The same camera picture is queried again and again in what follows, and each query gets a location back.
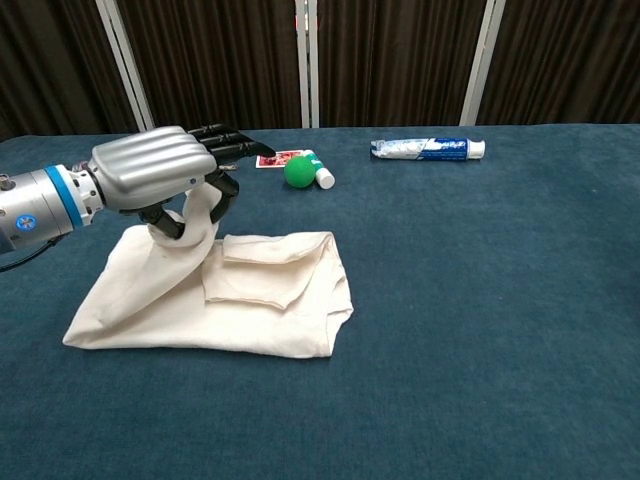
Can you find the white green glue stick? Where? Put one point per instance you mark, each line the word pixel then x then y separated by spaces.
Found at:
pixel 325 177

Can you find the white T-shirt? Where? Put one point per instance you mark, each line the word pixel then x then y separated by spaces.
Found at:
pixel 175 310

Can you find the dark pleated curtain panel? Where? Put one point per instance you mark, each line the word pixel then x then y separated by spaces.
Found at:
pixel 215 60
pixel 50 60
pixel 570 60
pixel 400 60

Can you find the red playing card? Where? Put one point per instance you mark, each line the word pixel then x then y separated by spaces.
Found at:
pixel 272 161

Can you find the white partition frame post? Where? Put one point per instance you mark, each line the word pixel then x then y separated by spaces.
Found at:
pixel 482 65
pixel 126 65
pixel 301 75

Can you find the green ball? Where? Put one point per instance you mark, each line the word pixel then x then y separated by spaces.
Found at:
pixel 300 172

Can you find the blue white toothpaste tube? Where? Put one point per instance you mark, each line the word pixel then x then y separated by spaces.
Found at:
pixel 425 150

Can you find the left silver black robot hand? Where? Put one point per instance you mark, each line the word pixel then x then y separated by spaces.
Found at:
pixel 150 165

